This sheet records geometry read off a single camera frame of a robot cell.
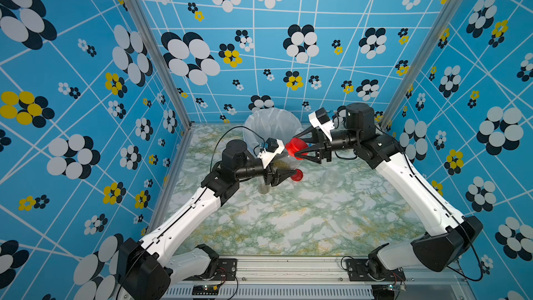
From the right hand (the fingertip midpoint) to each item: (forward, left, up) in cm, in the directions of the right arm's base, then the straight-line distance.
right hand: (298, 144), depth 62 cm
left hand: (-1, +1, -6) cm, 7 cm away
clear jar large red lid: (0, +4, -8) cm, 9 cm away
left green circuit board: (-33, +32, -40) cm, 61 cm away
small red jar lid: (+12, -4, -38) cm, 40 cm away
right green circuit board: (-33, -31, -39) cm, 60 cm away
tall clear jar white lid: (+3, +12, -35) cm, 37 cm away
